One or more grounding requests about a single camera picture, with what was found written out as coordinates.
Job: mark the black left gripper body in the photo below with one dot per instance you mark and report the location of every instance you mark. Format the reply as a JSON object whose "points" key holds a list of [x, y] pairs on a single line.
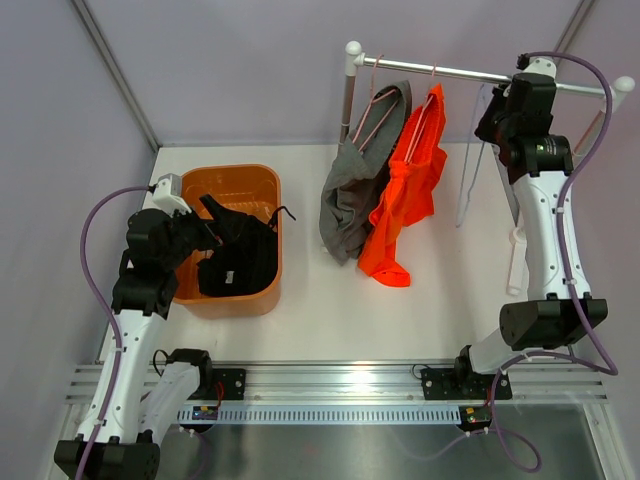
{"points": [[188, 233]]}

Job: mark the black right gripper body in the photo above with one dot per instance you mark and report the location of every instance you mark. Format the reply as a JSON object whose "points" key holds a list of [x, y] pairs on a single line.
{"points": [[496, 124]]}

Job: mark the black shorts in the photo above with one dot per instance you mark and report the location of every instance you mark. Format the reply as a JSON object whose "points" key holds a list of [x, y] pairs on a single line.
{"points": [[246, 262]]}

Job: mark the blue hanger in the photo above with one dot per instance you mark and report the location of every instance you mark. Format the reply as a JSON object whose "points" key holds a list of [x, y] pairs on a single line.
{"points": [[470, 167]]}

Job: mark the pink hanger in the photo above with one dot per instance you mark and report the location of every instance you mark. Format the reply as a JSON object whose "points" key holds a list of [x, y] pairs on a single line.
{"points": [[374, 99], [418, 129]]}

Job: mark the orange shorts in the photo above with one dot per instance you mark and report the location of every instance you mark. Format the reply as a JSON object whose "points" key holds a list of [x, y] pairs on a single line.
{"points": [[408, 196]]}

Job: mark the grey shorts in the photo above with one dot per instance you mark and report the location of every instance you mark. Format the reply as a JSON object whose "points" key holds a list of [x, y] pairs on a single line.
{"points": [[356, 180]]}

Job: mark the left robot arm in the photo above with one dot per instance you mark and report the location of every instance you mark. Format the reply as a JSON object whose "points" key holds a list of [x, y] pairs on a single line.
{"points": [[121, 435]]}

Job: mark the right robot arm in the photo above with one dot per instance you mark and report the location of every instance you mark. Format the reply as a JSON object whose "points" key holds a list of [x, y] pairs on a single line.
{"points": [[559, 308]]}

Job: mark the orange plastic basket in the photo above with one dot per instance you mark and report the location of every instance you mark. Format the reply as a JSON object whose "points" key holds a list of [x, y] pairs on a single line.
{"points": [[250, 188]]}

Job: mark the metal clothes rack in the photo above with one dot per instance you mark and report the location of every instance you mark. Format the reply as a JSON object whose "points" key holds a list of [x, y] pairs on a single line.
{"points": [[611, 93]]}

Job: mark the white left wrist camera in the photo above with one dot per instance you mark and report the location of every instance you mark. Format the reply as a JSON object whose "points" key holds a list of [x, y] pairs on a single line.
{"points": [[170, 192]]}

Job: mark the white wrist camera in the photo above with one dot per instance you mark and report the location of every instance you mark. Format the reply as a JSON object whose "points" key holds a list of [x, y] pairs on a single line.
{"points": [[535, 66], [170, 192]]}

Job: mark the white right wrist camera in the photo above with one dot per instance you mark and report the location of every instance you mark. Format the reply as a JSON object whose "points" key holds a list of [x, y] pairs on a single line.
{"points": [[535, 66]]}

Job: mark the white slotted cable duct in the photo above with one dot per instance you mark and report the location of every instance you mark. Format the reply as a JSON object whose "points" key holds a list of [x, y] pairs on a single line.
{"points": [[240, 414]]}

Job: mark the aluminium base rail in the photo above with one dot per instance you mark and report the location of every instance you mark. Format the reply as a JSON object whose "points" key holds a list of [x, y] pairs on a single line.
{"points": [[387, 383]]}

